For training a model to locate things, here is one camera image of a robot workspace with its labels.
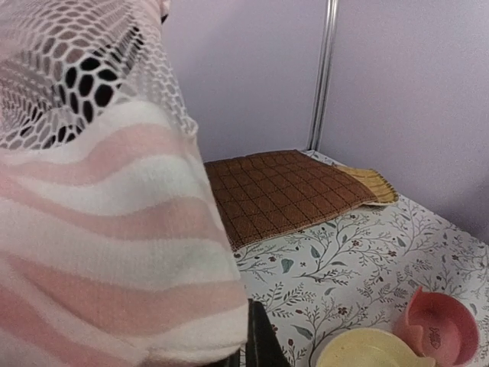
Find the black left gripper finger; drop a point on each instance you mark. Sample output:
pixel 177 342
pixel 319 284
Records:
pixel 262 346

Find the pink pet bowl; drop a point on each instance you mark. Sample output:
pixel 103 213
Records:
pixel 438 326

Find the yellow bamboo mat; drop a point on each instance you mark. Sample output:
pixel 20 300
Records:
pixel 383 191

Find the cream pet bowl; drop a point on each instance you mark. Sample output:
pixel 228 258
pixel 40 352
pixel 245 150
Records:
pixel 368 347

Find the right aluminium frame post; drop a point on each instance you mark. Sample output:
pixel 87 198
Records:
pixel 324 74

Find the pink striped pet tent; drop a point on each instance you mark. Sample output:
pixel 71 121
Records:
pixel 113 252

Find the brown woven mat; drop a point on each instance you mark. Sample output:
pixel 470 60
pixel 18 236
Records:
pixel 266 195

